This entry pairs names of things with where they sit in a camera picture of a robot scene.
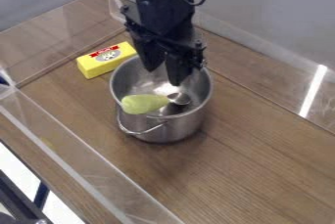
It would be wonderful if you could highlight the black metal table frame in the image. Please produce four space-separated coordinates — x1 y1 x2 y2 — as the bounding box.
0 169 53 224

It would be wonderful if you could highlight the clear acrylic front wall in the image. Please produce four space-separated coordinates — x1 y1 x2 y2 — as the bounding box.
0 68 184 224

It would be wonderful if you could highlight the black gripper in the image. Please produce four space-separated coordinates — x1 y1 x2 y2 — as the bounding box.
120 0 204 86

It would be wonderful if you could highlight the green handled metal spoon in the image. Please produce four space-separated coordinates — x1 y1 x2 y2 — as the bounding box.
120 93 191 114

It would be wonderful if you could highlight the clear acrylic corner bracket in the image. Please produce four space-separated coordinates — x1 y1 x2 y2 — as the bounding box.
107 0 125 23

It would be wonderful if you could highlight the silver metal pot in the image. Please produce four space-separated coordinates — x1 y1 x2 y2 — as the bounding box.
108 57 212 144

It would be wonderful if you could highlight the yellow butter box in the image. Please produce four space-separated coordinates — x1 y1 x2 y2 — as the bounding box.
76 41 136 79

